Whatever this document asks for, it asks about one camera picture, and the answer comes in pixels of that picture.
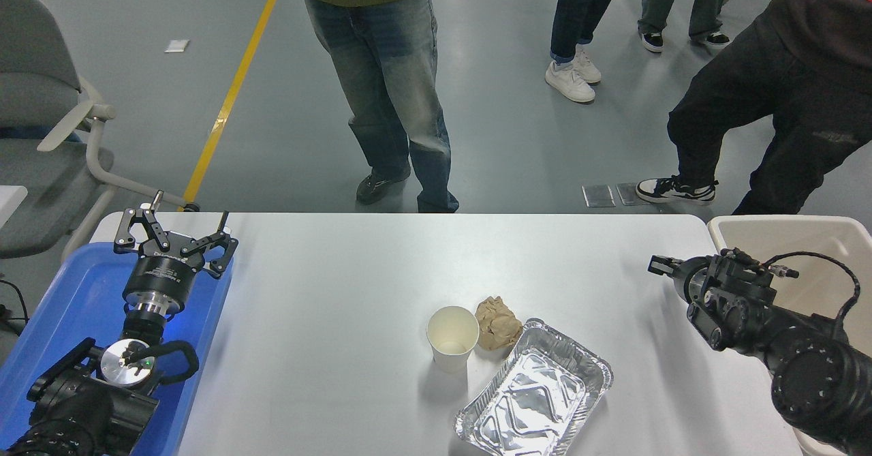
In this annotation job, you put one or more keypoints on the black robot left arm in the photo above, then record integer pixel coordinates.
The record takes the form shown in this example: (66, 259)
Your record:
(82, 401)

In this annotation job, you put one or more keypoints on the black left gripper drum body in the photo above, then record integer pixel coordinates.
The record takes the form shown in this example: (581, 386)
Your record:
(163, 279)

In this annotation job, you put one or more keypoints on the grey chair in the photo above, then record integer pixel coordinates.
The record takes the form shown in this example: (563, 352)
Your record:
(34, 54)

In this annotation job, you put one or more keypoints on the metal floor plate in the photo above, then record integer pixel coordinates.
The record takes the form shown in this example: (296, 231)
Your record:
(598, 195)
(627, 195)

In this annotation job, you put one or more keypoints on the white paper cup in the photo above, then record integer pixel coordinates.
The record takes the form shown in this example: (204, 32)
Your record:
(452, 337)

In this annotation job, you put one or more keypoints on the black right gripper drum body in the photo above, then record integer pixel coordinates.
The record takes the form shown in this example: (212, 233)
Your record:
(682, 273)

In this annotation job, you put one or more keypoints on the white side table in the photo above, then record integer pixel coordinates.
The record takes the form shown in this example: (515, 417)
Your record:
(10, 204)

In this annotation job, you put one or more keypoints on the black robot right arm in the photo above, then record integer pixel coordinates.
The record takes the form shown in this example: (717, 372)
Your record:
(817, 374)

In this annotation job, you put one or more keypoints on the large pale bin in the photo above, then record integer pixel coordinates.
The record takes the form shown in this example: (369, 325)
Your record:
(783, 234)

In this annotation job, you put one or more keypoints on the white paper floor tag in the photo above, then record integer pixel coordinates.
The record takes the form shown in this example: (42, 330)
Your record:
(176, 46)

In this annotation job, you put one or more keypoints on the blue plastic tray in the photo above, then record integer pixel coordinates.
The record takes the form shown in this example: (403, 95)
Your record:
(75, 292)

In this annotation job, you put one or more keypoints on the crumpled tan paper ball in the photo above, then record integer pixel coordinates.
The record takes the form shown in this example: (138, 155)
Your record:
(497, 323)

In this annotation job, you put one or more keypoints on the silver foil tray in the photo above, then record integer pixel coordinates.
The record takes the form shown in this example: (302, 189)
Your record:
(531, 401)

